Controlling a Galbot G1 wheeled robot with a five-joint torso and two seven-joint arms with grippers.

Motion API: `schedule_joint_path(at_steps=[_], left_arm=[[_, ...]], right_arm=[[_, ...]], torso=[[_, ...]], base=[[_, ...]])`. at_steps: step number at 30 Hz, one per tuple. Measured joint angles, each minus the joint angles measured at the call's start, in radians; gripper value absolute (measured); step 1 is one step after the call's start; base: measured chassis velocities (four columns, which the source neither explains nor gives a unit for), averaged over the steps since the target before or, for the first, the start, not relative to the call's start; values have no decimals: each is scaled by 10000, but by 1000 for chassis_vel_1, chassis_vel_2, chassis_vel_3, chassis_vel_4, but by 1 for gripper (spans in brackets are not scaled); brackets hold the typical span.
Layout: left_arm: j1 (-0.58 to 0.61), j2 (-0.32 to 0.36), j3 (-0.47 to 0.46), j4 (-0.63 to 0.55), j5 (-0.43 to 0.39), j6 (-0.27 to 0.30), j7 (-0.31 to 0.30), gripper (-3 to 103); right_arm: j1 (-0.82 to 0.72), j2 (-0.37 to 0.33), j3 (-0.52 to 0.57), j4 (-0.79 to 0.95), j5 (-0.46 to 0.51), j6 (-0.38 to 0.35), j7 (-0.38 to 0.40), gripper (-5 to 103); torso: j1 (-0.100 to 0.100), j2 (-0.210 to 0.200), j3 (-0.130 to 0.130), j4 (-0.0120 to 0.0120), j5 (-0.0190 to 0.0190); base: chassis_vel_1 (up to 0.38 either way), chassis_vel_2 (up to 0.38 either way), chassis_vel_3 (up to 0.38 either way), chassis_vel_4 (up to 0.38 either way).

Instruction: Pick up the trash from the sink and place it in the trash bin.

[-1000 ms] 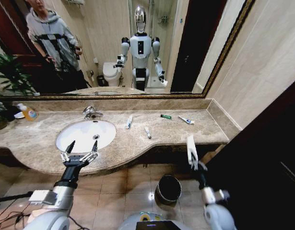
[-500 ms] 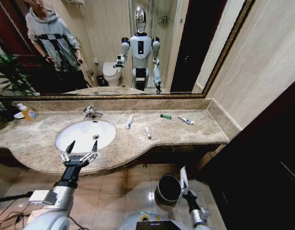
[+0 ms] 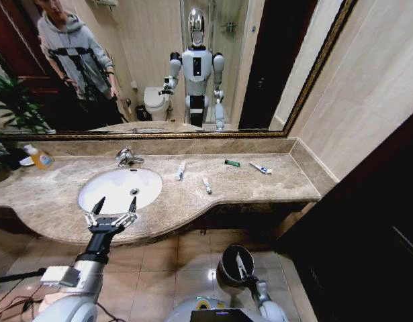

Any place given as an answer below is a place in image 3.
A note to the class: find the orange liquid soap bottle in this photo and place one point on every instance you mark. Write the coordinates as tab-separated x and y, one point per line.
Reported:
41	159

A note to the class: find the dark framed wall mirror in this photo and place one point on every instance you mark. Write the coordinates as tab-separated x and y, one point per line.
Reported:
152	50

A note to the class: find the chrome faucet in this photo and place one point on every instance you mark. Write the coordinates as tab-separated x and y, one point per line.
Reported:
125	157

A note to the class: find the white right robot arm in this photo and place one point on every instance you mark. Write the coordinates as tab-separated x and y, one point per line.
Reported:
270	307

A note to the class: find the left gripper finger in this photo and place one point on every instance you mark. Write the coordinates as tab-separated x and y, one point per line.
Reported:
94	214
130	213

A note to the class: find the white oval sink basin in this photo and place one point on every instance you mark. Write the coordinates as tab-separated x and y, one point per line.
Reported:
115	191

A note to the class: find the dark wooden door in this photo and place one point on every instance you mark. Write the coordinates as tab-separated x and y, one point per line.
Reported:
360	241

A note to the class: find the chrome sink drain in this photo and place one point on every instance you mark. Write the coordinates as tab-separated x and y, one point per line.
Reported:
134	191

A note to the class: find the small white tube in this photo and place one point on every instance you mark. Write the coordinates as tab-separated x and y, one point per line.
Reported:
207	185

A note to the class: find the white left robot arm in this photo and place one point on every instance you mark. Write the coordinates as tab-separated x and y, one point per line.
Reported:
75	302

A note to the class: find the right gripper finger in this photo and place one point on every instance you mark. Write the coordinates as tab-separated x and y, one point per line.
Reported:
240	265

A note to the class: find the green potted plant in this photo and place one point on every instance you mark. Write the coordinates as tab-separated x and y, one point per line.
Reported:
11	107

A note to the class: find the green lighter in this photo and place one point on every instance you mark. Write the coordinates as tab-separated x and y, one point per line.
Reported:
232	162

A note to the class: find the white robot front shell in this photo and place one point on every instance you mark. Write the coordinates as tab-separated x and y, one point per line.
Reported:
209	310

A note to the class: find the white soap dish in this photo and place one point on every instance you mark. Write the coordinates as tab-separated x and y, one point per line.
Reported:
26	161

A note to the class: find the round black trash bin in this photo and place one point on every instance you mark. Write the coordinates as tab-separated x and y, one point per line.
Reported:
228	268

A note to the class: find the small black toilet bin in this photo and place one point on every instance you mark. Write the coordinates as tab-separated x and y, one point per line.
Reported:
142	112

